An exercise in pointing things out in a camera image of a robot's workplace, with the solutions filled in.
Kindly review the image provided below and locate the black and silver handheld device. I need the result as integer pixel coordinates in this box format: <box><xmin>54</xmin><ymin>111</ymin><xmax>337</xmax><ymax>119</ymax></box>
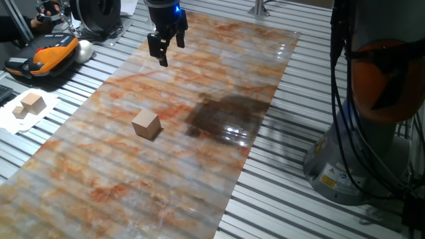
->
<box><xmin>35</xmin><ymin>0</ymin><xmax>72</xmax><ymax>26</ymax></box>

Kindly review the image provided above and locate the orange and black teach pendant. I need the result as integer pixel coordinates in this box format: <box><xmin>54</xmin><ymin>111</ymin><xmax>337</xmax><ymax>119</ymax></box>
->
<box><xmin>4</xmin><ymin>33</ymin><xmax>80</xmax><ymax>80</ymax></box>

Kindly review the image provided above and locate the marble patterned glossy mat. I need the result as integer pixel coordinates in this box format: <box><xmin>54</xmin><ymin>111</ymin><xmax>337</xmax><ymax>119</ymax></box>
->
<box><xmin>0</xmin><ymin>9</ymin><xmax>301</xmax><ymax>239</ymax></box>

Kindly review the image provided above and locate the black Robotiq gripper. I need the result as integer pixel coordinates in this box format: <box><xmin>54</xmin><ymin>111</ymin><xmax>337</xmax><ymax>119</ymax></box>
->
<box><xmin>145</xmin><ymin>0</ymin><xmax>189</xmax><ymax>68</ymax></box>

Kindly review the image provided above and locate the large wooden cube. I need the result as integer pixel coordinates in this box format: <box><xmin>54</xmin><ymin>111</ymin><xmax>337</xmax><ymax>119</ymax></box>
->
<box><xmin>20</xmin><ymin>92</ymin><xmax>47</xmax><ymax>116</ymax></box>

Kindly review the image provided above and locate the wooden cube block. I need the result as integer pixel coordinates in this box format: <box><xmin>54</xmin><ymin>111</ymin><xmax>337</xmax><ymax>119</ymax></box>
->
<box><xmin>131</xmin><ymin>108</ymin><xmax>163</xmax><ymax>141</ymax></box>

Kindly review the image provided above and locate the aluminium frame bar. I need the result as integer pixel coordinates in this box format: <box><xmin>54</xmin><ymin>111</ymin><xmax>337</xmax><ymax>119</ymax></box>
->
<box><xmin>1</xmin><ymin>0</ymin><xmax>35</xmax><ymax>43</ymax></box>

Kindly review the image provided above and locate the black round device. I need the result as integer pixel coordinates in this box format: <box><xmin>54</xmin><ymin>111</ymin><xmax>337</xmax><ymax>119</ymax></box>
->
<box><xmin>69</xmin><ymin>0</ymin><xmax>122</xmax><ymax>34</ymax></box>

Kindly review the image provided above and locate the metal post foot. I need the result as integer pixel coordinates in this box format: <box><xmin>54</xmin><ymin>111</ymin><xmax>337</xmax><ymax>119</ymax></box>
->
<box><xmin>247</xmin><ymin>0</ymin><xmax>270</xmax><ymax>17</ymax></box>

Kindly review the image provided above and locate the small wooden cube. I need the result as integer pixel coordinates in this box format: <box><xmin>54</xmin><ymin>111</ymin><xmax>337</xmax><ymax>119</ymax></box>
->
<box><xmin>12</xmin><ymin>106</ymin><xmax>29</xmax><ymax>120</ymax></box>

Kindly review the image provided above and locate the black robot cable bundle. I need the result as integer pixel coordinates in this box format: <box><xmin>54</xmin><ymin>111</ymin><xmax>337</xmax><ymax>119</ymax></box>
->
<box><xmin>329</xmin><ymin>0</ymin><xmax>425</xmax><ymax>202</ymax></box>

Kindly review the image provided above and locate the white paper towel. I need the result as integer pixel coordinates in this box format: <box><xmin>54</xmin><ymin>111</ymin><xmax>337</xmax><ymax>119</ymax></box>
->
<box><xmin>0</xmin><ymin>88</ymin><xmax>62</xmax><ymax>135</ymax></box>

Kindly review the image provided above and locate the person's hand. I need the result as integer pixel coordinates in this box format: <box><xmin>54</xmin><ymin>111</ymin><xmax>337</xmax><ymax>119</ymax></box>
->
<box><xmin>29</xmin><ymin>9</ymin><xmax>62</xmax><ymax>35</ymax></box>

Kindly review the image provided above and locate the forearm in black sleeve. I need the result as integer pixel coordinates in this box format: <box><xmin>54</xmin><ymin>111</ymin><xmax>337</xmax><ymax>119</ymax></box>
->
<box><xmin>0</xmin><ymin>15</ymin><xmax>36</xmax><ymax>43</ymax></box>

